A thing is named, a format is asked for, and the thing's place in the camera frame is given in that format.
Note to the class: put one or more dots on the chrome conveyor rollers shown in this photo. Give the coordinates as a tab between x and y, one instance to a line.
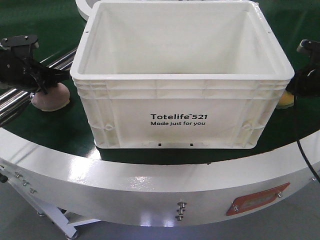
13	102

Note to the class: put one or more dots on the orange label plate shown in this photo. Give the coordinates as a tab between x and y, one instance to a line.
255	200

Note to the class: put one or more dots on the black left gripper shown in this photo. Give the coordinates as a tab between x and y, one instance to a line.
16	65

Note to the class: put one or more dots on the white plastic tote box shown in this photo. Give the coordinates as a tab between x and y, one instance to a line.
203	74

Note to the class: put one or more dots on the white curved conveyor frame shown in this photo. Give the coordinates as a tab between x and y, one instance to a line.
147	195

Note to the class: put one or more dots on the white conveyor support leg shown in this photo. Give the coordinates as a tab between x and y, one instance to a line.
65	221

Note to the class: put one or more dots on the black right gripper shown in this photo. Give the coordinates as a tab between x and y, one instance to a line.
306	81

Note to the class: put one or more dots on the brown round plush ball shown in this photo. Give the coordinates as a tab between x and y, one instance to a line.
57	97

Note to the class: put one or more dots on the yellow round plush ball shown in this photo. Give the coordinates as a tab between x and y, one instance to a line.
286	101

